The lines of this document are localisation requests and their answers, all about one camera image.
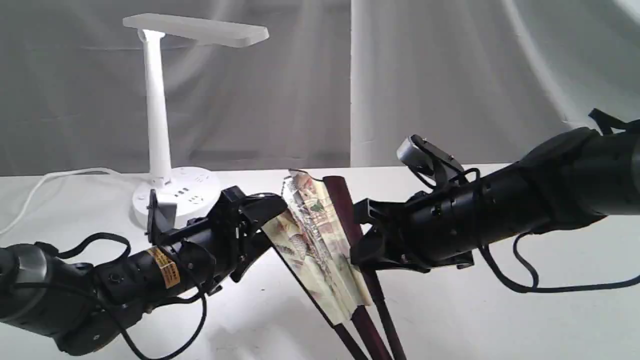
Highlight grey backdrop curtain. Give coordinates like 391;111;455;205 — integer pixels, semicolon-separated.
0;0;639;176

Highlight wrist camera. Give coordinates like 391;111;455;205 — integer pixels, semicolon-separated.
396;134;469;191
145;189;178;246

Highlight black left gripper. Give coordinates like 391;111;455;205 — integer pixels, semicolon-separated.
170;186;288;296

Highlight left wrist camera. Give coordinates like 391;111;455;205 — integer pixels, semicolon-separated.
145;189;178;246

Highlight white desk lamp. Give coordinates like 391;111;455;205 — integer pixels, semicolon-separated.
122;13;270;227

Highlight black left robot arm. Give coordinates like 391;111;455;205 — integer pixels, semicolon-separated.
1;186;288;360

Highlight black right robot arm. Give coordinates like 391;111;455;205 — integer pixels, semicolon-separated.
350;122;640;273

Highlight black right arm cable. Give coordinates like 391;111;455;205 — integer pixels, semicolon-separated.
425;107;640;294

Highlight painted paper folding fan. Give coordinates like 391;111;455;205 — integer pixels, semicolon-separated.
262;169;407;360

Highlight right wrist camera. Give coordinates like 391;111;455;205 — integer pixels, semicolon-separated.
396;134;469;191

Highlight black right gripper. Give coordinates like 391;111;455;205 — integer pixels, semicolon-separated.
350;172;551;273

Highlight white lamp power cable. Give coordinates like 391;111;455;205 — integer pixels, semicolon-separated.
0;168;151;236

